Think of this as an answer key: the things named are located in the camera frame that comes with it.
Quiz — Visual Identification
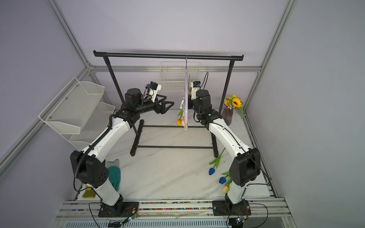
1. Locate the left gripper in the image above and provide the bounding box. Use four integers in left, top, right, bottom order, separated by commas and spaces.
136, 95, 174, 115

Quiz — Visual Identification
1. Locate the orange tulip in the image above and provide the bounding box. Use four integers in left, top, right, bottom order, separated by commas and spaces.
176, 109, 184, 126

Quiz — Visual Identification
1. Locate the purple clip hanger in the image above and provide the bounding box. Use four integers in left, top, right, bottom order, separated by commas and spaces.
182, 57, 189, 131

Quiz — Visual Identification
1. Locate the black clothes rack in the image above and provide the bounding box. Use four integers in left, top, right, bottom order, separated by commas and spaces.
93, 50, 244, 158

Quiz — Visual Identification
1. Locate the blue tulip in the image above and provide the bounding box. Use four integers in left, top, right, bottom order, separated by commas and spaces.
219, 172, 230, 184
208, 148, 226, 175

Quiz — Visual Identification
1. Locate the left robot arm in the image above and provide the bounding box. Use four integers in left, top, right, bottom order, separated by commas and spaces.
70, 88, 174, 207

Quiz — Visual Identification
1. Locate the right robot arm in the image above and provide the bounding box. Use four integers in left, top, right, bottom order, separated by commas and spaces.
189, 89, 261, 205

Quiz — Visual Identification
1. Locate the sunflower bouquet in vase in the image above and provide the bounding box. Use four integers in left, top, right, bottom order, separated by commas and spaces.
221, 95, 244, 125

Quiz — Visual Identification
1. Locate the green work glove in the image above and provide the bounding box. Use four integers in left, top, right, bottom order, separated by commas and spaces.
106, 159, 121, 191

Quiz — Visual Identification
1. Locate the white mesh tiered shelf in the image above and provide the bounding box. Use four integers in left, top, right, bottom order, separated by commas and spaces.
39, 78, 115, 151

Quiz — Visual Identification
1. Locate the cream tulip right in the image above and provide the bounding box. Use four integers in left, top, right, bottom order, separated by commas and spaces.
222, 179, 232, 194

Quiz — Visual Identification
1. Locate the black yellow work glove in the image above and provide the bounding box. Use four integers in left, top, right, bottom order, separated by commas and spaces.
82, 185, 96, 199

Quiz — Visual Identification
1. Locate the white wire wall basket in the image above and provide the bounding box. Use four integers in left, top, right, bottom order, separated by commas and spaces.
158, 61, 201, 92

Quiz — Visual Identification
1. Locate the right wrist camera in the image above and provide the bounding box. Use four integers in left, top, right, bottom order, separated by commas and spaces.
190, 81, 201, 100

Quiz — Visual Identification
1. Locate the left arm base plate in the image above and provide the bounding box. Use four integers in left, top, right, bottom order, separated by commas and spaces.
98, 201, 139, 218

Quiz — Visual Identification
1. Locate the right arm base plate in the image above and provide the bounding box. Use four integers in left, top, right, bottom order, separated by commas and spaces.
212, 200, 252, 216

